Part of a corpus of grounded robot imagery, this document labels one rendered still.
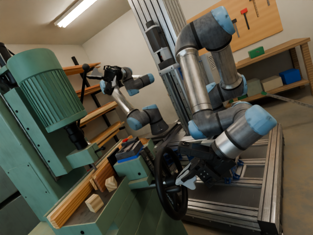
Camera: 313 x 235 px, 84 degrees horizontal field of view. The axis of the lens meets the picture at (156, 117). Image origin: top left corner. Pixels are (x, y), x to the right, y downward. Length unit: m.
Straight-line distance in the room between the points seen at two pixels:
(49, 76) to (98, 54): 3.96
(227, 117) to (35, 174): 0.84
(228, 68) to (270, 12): 2.96
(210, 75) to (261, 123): 1.04
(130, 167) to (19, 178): 0.55
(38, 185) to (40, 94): 0.43
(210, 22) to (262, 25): 3.07
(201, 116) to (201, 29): 0.34
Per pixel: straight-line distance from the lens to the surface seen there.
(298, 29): 3.95
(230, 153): 0.52
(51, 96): 0.79
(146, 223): 0.89
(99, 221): 0.67
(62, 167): 0.91
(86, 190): 0.84
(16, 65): 0.83
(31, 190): 1.07
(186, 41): 0.77
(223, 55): 0.87
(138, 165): 0.74
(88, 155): 0.83
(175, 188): 0.64
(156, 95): 4.15
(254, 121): 0.50
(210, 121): 0.60
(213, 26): 0.77
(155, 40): 1.26
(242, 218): 1.36
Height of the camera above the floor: 1.22
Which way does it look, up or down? 12 degrees down
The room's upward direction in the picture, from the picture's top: 25 degrees counter-clockwise
